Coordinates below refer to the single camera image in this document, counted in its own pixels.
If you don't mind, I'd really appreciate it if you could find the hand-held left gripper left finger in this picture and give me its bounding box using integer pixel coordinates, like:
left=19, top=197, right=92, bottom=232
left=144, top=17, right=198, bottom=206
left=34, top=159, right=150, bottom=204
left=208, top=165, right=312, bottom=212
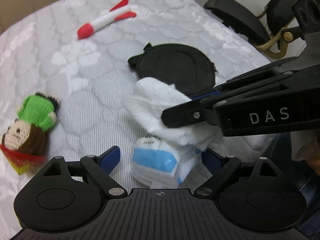
left=37, top=145, right=128, bottom=197

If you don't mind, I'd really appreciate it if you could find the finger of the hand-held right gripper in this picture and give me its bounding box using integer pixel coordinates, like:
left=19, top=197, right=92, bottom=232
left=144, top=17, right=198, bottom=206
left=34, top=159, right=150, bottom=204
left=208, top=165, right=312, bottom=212
left=161, top=80, right=303, bottom=130
left=192, top=64, right=309, bottom=102

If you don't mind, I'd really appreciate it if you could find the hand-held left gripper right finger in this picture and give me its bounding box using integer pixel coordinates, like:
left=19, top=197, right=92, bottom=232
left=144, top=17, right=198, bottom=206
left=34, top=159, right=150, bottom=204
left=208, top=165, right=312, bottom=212
left=194, top=150, right=286, bottom=197

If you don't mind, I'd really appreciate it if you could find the white wet wipe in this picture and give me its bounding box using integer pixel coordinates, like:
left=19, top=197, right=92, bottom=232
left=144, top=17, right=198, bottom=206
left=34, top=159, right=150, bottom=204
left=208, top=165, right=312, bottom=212
left=122, top=77, right=223, bottom=152

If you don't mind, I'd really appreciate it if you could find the blue white wipes packet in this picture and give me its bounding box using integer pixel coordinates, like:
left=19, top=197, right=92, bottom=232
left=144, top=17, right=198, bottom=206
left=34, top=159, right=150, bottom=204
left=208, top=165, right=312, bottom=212
left=130, top=134, right=202, bottom=188

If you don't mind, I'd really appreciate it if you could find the black blue knee pad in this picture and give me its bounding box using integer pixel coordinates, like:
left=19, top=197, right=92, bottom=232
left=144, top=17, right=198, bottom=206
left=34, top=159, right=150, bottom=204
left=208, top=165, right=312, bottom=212
left=128, top=43, right=217, bottom=98

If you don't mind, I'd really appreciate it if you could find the person's right forearm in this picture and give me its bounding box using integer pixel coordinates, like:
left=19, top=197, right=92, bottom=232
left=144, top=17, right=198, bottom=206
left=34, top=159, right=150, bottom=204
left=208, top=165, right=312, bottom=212
left=290, top=129, right=320, bottom=176

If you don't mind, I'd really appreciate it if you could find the person's right leg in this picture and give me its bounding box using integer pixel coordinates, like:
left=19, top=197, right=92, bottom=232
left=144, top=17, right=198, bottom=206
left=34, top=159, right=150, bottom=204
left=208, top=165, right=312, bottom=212
left=260, top=132, right=320, bottom=240

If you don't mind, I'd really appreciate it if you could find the black office chair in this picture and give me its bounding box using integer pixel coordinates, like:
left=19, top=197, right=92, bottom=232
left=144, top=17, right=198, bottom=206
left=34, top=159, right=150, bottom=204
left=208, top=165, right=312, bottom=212
left=204, top=0, right=310, bottom=59

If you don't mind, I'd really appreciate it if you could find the crochet doll with green hat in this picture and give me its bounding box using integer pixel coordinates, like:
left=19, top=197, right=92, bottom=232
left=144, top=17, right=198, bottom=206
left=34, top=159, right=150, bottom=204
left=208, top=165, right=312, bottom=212
left=0, top=92, right=60, bottom=175

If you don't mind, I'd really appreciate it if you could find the grey quilted mattress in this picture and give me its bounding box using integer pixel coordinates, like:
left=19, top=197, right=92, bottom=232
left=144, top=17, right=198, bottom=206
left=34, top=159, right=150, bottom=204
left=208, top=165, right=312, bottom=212
left=0, top=0, right=273, bottom=230

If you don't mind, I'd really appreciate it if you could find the red white toy rocket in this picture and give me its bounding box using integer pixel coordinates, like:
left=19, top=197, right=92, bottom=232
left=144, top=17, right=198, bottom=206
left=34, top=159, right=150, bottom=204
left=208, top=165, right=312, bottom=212
left=77, top=0, right=137, bottom=40

